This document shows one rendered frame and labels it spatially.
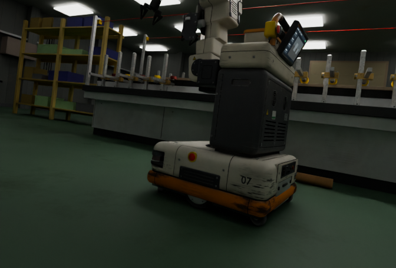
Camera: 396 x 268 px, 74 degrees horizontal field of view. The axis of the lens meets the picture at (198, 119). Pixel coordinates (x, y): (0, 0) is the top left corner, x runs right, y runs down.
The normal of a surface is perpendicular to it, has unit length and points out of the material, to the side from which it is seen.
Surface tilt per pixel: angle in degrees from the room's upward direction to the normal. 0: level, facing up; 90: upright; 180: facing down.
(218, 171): 90
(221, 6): 90
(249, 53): 90
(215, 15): 90
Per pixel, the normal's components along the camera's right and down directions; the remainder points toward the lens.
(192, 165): -0.53, -0.06
